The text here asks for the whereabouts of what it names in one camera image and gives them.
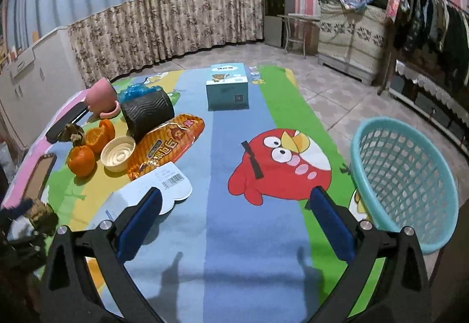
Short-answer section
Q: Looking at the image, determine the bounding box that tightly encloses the cartoon printed table mat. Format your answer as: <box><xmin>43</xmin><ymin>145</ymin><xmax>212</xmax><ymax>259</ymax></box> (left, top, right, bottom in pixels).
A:
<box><xmin>0</xmin><ymin>65</ymin><xmax>389</xmax><ymax>323</ymax></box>

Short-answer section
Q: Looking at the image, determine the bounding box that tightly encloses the orange peel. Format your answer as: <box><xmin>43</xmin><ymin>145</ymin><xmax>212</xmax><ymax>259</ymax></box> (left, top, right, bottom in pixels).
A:
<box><xmin>85</xmin><ymin>119</ymin><xmax>116</xmax><ymax>155</ymax></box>

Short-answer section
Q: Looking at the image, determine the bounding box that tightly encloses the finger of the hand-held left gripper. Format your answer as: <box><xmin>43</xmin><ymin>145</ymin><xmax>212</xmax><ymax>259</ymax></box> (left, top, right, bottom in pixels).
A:
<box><xmin>0</xmin><ymin>199</ymin><xmax>34</xmax><ymax>223</ymax></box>

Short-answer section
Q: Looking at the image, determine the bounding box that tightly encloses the cabinet with woven cover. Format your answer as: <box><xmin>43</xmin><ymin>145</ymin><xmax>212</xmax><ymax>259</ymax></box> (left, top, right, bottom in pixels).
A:
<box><xmin>317</xmin><ymin>0</ymin><xmax>391</xmax><ymax>86</ymax></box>

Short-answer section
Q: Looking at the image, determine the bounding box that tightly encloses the low cabinet with lace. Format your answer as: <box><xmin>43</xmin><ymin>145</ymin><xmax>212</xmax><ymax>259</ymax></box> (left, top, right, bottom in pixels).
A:
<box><xmin>388</xmin><ymin>59</ymin><xmax>469</xmax><ymax>159</ymax></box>

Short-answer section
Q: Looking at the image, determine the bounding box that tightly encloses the small metal stool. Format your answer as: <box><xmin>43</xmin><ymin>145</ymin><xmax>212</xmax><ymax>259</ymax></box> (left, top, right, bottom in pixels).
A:
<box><xmin>277</xmin><ymin>13</ymin><xmax>320</xmax><ymax>56</ymax></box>

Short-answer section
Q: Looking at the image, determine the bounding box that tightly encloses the black ribbed cylinder container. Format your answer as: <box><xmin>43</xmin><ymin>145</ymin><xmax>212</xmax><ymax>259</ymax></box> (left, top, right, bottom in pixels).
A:
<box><xmin>120</xmin><ymin>89</ymin><xmax>175</xmax><ymax>142</ymax></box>

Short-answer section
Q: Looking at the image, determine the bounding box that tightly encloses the black rectangular case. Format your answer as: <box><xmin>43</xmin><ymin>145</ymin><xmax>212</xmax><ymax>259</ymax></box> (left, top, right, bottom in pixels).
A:
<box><xmin>45</xmin><ymin>101</ymin><xmax>90</xmax><ymax>143</ymax></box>

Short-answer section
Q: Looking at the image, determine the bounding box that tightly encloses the brown paper ball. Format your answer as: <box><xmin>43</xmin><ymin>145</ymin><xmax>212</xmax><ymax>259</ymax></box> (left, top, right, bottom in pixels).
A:
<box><xmin>27</xmin><ymin>199</ymin><xmax>59</xmax><ymax>236</ymax></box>

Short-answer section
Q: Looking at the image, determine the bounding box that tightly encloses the teal plastic basket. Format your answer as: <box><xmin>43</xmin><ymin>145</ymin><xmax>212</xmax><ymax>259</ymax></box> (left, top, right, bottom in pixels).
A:
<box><xmin>350</xmin><ymin>117</ymin><xmax>459</xmax><ymax>255</ymax></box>

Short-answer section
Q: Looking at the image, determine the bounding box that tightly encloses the floral beige curtain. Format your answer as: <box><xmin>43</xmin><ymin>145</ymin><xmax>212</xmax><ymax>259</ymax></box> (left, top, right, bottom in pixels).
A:
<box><xmin>68</xmin><ymin>0</ymin><xmax>266</xmax><ymax>87</ymax></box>

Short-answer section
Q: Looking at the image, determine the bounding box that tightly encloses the brown wrapper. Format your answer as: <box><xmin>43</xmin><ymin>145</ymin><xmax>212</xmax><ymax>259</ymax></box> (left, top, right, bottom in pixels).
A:
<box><xmin>60</xmin><ymin>123</ymin><xmax>86</xmax><ymax>147</ymax></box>

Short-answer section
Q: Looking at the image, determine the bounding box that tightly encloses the white parcel bag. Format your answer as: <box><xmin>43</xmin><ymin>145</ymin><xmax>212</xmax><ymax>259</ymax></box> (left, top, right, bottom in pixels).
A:
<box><xmin>97</xmin><ymin>161</ymin><xmax>193</xmax><ymax>232</ymax></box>

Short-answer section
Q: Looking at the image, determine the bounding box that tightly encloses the teal tissue box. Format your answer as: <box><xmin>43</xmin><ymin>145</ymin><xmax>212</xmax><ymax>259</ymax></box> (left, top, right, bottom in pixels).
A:
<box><xmin>205</xmin><ymin>63</ymin><xmax>250</xmax><ymax>111</ymax></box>

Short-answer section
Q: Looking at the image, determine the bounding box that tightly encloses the grey water dispenser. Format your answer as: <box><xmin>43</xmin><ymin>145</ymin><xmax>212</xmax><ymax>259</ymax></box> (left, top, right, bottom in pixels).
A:
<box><xmin>264</xmin><ymin>0</ymin><xmax>295</xmax><ymax>49</ymax></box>

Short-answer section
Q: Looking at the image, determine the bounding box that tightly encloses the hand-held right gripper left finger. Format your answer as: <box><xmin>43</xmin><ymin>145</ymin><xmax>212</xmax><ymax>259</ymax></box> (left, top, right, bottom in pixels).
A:
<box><xmin>40</xmin><ymin>187</ymin><xmax>164</xmax><ymax>323</ymax></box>

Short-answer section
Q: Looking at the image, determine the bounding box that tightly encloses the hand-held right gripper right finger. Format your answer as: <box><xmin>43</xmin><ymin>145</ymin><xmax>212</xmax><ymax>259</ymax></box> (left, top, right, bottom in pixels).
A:
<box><xmin>310</xmin><ymin>186</ymin><xmax>433</xmax><ymax>323</ymax></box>

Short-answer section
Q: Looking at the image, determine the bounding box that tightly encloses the cream round lid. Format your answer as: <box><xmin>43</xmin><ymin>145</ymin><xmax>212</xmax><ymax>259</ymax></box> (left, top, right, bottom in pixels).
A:
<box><xmin>100</xmin><ymin>136</ymin><xmax>137</xmax><ymax>173</ymax></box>

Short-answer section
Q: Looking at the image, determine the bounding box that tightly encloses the orange snack packet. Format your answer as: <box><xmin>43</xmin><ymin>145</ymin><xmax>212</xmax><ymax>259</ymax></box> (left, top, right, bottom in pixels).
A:
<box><xmin>127</xmin><ymin>114</ymin><xmax>206</xmax><ymax>182</ymax></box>

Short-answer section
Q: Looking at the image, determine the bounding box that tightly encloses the rack of hanging clothes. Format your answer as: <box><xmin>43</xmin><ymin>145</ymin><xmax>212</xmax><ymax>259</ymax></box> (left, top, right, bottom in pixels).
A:
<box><xmin>388</xmin><ymin>0</ymin><xmax>469</xmax><ymax>97</ymax></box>

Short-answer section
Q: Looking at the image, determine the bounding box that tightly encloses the pink cup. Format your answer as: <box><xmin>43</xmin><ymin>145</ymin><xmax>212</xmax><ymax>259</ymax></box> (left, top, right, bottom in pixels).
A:
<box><xmin>85</xmin><ymin>77</ymin><xmax>121</xmax><ymax>119</ymax></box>

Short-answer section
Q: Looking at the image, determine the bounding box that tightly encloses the brown wooden board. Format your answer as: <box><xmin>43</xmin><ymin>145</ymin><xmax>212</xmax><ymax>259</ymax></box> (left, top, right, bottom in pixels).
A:
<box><xmin>22</xmin><ymin>153</ymin><xmax>58</xmax><ymax>201</ymax></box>

